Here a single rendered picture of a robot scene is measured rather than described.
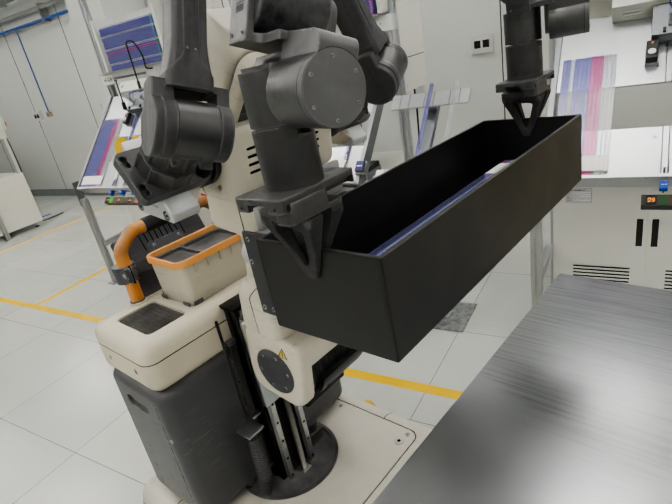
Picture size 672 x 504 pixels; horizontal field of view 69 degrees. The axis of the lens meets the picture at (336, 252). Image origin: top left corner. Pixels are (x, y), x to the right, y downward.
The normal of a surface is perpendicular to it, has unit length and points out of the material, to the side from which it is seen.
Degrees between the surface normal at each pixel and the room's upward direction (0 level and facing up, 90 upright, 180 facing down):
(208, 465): 90
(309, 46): 70
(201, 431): 90
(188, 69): 77
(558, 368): 0
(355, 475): 0
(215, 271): 92
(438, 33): 90
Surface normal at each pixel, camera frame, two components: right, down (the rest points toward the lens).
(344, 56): 0.54, 0.22
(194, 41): 0.56, 0.00
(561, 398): -0.18, -0.90
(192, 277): 0.76, 0.16
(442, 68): -0.49, 0.42
